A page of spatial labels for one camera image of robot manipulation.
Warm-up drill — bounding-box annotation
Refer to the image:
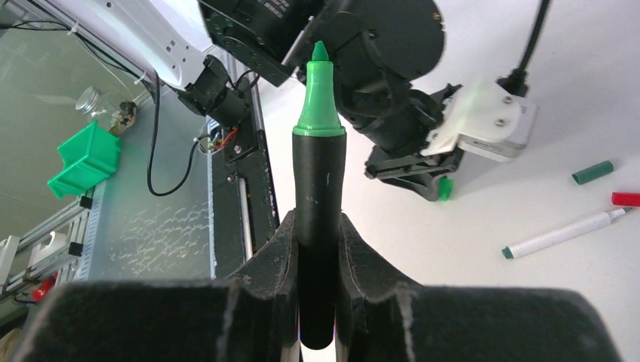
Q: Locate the small glass jar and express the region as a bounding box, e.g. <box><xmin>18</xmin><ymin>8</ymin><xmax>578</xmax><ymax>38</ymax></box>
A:
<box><xmin>75</xmin><ymin>87</ymin><xmax>137</xmax><ymax>137</ymax></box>

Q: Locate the green plastic bin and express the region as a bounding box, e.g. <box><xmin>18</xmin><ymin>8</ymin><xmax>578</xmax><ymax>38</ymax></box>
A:
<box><xmin>48</xmin><ymin>120</ymin><xmax>122</xmax><ymax>199</ymax></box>

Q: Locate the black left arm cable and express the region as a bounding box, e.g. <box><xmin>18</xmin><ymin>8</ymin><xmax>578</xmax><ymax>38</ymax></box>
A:
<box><xmin>497</xmin><ymin>0</ymin><xmax>551</xmax><ymax>98</ymax></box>

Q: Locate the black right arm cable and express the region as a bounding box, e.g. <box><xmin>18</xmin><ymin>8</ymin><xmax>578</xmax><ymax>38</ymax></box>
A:
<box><xmin>146</xmin><ymin>72</ymin><xmax>211</xmax><ymax>198</ymax></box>

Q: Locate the red pen cap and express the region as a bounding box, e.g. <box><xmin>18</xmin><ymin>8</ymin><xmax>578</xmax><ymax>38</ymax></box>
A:
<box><xmin>611</xmin><ymin>192</ymin><xmax>640</xmax><ymax>207</ymax></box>

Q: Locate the white marker green end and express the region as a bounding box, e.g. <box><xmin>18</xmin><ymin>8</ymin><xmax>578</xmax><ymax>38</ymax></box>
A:
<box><xmin>500</xmin><ymin>207</ymin><xmax>633</xmax><ymax>259</ymax></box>

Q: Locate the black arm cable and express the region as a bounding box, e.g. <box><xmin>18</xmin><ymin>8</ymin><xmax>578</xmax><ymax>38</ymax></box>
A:
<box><xmin>146</xmin><ymin>72</ymin><xmax>211</xmax><ymax>198</ymax></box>
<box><xmin>497</xmin><ymin>0</ymin><xmax>551</xmax><ymax>98</ymax></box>

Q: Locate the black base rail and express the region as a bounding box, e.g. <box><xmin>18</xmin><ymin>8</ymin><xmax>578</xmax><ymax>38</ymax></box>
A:
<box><xmin>210</xmin><ymin>86</ymin><xmax>280</xmax><ymax>278</ymax></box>

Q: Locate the aluminium frame rail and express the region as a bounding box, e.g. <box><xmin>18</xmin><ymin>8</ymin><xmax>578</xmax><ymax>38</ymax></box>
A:
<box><xmin>1</xmin><ymin>183</ymin><xmax>105</xmax><ymax>305</ymax></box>

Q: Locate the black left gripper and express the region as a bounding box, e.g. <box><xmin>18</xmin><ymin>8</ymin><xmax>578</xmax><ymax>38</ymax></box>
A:
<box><xmin>285</xmin><ymin>1</ymin><xmax>463</xmax><ymax>201</ymax></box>

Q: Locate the dark green pen cap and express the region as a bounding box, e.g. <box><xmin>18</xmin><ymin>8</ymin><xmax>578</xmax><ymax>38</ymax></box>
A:
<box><xmin>571</xmin><ymin>160</ymin><xmax>615</xmax><ymax>186</ymax></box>

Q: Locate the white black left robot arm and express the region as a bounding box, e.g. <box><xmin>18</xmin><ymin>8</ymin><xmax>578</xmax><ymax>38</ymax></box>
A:
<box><xmin>69</xmin><ymin>1</ymin><xmax>463</xmax><ymax>201</ymax></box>

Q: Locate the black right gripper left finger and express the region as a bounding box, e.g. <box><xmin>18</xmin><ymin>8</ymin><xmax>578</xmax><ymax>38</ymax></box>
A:
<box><xmin>12</xmin><ymin>213</ymin><xmax>300</xmax><ymax>361</ymax></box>

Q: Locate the black green highlighter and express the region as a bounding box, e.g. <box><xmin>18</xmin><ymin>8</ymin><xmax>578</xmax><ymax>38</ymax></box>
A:
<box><xmin>292</xmin><ymin>41</ymin><xmax>347</xmax><ymax>350</ymax></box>

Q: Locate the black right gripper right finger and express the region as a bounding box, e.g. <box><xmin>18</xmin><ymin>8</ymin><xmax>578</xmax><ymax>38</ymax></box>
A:
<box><xmin>335</xmin><ymin>216</ymin><xmax>620</xmax><ymax>361</ymax></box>

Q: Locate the green highlighter cap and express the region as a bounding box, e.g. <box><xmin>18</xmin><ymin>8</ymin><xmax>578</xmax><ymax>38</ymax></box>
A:
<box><xmin>438</xmin><ymin>176</ymin><xmax>454</xmax><ymax>201</ymax></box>

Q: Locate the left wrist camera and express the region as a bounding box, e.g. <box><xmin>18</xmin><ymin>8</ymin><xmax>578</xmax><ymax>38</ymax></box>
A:
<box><xmin>420</xmin><ymin>76</ymin><xmax>539</xmax><ymax>163</ymax></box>

